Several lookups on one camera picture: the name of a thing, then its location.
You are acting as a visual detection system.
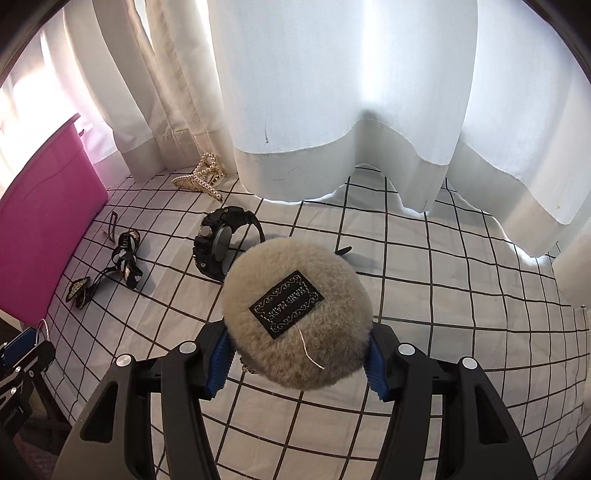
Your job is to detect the black gold bow hair clip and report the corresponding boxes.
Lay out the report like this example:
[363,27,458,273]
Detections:
[64,276,92,308]

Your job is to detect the black wrist watch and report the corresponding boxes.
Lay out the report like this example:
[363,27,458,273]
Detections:
[193,207,266,281]

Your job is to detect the pearl hair claw clip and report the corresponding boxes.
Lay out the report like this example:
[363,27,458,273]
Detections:
[171,154,226,202]

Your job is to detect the white black checked sheet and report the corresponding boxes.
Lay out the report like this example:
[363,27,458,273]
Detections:
[39,164,591,480]

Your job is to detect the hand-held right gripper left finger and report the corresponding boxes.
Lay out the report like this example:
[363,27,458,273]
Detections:
[53,320,241,480]

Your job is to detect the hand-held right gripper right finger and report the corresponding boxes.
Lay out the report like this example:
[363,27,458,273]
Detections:
[362,320,539,480]

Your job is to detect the cream curtain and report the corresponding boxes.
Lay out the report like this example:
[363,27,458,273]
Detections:
[92,0,241,183]

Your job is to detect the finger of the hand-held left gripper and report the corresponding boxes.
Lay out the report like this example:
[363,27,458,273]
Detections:
[0,329,57,384]

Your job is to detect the pink plastic tub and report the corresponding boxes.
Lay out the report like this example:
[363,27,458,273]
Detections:
[0,113,109,326]

